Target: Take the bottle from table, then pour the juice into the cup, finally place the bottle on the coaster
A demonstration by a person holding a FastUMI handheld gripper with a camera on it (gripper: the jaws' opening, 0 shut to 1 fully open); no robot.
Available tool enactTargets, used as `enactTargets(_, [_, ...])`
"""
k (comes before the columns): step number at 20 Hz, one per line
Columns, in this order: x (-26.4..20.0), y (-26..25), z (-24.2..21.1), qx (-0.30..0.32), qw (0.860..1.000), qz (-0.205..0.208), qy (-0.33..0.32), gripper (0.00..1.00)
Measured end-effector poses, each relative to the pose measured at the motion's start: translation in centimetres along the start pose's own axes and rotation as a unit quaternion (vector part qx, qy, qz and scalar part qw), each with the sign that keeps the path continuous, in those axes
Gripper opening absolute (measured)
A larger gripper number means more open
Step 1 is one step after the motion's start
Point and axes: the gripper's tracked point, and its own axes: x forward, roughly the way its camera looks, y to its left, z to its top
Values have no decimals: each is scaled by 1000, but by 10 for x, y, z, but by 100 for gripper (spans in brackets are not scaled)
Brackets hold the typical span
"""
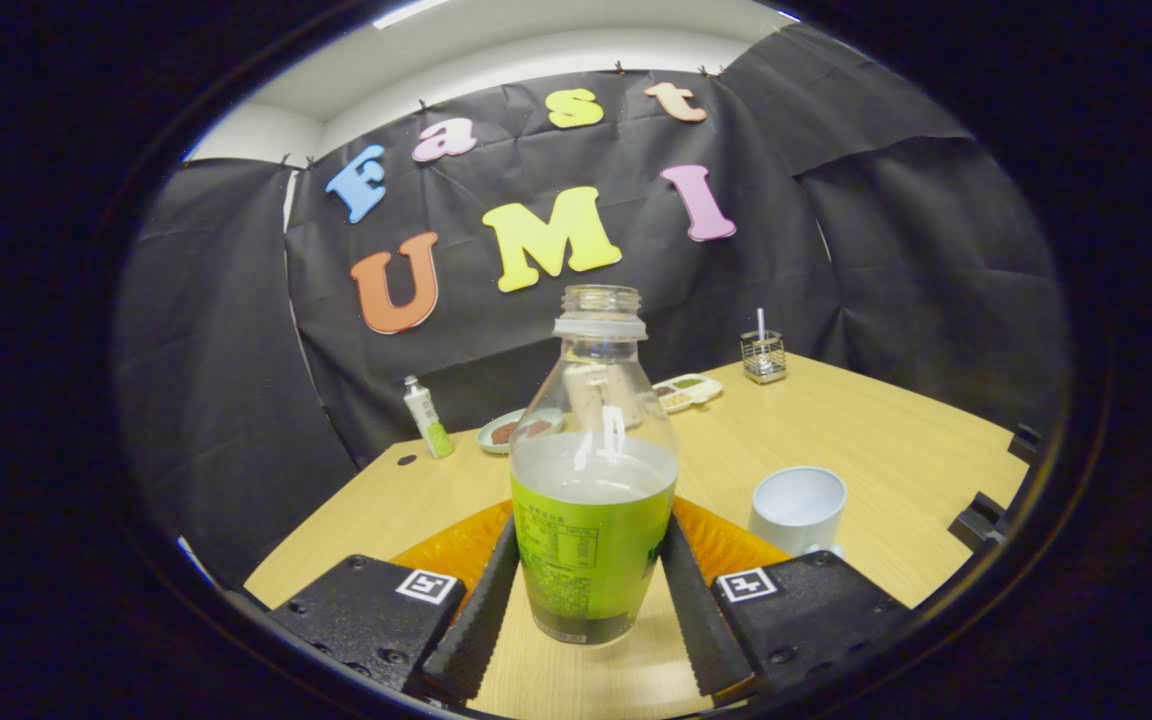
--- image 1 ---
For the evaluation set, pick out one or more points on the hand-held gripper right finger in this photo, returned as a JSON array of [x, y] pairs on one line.
[[706, 630]]

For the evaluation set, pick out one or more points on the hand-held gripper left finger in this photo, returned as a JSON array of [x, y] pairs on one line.
[[471, 630]]

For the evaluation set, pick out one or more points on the pale green plate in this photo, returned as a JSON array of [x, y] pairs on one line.
[[488, 440]]

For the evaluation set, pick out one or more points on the clear glass holder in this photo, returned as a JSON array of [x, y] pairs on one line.
[[764, 360]]

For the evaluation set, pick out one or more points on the wooden table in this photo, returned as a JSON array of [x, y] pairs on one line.
[[886, 450]]

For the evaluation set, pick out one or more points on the brown meat piece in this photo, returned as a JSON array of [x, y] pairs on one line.
[[504, 433], [534, 428]]

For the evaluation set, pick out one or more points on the white divided condiment tray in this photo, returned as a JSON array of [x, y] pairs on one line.
[[688, 392]]

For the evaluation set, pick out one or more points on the white straw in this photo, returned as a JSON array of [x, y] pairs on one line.
[[761, 322]]

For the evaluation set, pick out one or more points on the white cup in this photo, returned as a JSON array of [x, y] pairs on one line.
[[796, 505]]

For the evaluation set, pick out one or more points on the large ceiling light panel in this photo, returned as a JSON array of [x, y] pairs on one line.
[[406, 13]]

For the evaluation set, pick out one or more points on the black table clamp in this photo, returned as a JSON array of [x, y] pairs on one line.
[[976, 520], [1026, 443]]

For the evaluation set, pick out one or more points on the small white green bottle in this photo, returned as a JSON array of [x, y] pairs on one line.
[[428, 415]]

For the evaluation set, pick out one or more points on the black backdrop cloth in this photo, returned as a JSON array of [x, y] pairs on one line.
[[736, 290]]

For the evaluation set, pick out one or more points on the green label juice bottle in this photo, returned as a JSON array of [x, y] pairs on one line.
[[591, 540]]

